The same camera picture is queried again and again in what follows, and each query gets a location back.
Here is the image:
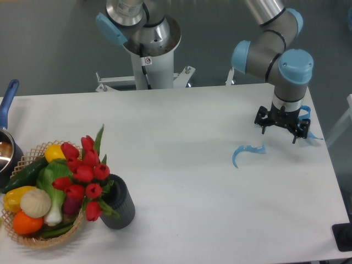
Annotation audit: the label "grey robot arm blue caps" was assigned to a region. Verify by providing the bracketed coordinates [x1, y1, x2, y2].
[96, 1, 314, 139]

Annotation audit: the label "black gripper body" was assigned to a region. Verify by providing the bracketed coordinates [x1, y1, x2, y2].
[268, 102, 300, 129]

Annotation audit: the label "curved blue tape strip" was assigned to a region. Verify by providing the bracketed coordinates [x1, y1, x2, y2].
[232, 144, 267, 169]

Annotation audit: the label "orange fruit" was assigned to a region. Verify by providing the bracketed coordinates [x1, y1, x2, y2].
[13, 211, 43, 235]

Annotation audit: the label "green cucumber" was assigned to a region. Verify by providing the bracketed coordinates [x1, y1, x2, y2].
[1, 157, 48, 194]

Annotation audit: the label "black cable on pedestal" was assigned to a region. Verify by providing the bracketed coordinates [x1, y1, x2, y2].
[138, 43, 152, 90]

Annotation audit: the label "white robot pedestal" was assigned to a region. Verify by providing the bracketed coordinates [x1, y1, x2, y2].
[96, 13, 195, 90]

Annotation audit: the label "woven wicker basket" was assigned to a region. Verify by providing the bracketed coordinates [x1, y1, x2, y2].
[1, 140, 84, 249]

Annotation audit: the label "green bean pods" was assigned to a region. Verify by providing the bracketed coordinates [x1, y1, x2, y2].
[41, 219, 75, 239]

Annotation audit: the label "yellow squash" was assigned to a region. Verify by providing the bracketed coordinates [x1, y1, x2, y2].
[45, 144, 65, 163]

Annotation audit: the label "tangled blue tape strips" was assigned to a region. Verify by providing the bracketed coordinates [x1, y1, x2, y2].
[298, 105, 323, 140]

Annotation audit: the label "yellow bell pepper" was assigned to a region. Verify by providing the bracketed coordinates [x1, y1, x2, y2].
[3, 186, 36, 213]

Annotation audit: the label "black device at table corner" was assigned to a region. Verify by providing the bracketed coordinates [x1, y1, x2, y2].
[332, 223, 352, 252]

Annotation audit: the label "blue handled saucepan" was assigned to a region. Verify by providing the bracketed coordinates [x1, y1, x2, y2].
[1, 79, 23, 188]

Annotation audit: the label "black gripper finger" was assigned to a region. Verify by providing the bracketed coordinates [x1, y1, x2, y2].
[287, 118, 311, 144]
[254, 106, 271, 134]

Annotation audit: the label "red tulip bouquet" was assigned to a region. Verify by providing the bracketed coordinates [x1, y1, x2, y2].
[52, 127, 120, 222]

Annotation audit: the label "dark grey ribbed vase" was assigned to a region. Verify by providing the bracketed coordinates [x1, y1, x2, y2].
[100, 174, 135, 229]

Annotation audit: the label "green bok choy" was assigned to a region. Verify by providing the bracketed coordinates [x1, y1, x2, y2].
[36, 158, 71, 227]

